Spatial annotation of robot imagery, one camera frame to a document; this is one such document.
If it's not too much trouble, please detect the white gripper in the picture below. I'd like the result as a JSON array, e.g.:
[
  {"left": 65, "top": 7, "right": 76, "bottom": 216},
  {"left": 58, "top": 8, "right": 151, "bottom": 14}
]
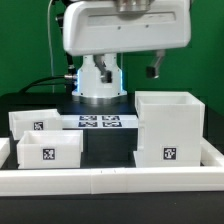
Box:
[{"left": 63, "top": 0, "right": 191, "bottom": 83}]

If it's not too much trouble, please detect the white drawer cabinet box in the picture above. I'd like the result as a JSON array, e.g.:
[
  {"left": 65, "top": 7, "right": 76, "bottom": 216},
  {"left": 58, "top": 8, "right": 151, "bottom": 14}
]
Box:
[{"left": 134, "top": 91, "right": 205, "bottom": 168}]

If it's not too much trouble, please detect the white drawer front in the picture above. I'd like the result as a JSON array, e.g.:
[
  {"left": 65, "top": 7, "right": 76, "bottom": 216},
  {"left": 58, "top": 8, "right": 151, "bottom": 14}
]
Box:
[{"left": 17, "top": 130, "right": 83, "bottom": 169}]

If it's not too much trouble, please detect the white drawer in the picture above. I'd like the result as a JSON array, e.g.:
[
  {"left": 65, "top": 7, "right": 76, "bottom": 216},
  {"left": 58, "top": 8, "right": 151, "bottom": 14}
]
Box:
[
  {"left": 8, "top": 109, "right": 62, "bottom": 140},
  {"left": 17, "top": 130, "right": 83, "bottom": 169}
]

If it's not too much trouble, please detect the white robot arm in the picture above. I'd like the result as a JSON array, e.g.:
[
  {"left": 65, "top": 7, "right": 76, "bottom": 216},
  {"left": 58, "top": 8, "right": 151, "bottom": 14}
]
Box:
[{"left": 63, "top": 0, "right": 191, "bottom": 104}]

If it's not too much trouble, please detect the white drawer rear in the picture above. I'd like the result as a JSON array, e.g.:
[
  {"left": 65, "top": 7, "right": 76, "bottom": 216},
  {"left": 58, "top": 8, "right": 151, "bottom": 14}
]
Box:
[{"left": 8, "top": 109, "right": 62, "bottom": 140}]

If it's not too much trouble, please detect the white tag marker sheet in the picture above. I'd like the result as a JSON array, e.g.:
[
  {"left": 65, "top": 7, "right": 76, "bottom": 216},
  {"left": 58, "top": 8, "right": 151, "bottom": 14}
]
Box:
[{"left": 61, "top": 115, "right": 138, "bottom": 129}]

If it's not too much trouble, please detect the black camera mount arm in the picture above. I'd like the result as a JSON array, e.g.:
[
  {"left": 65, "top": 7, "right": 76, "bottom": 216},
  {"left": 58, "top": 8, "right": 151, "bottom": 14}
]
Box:
[{"left": 55, "top": 13, "right": 77, "bottom": 80}]

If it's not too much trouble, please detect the white cable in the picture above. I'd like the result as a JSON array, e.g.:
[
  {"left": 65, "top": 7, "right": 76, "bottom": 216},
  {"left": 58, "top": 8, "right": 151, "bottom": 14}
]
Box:
[{"left": 47, "top": 0, "right": 56, "bottom": 94}]

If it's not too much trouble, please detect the black cable bundle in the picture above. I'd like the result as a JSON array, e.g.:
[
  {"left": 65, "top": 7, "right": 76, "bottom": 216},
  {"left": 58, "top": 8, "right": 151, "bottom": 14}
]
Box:
[{"left": 19, "top": 75, "right": 78, "bottom": 94}]

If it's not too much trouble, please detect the white obstacle fence frame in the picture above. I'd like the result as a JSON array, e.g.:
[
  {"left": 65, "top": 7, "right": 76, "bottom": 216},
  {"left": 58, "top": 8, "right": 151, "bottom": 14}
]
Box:
[{"left": 0, "top": 139, "right": 224, "bottom": 196}]

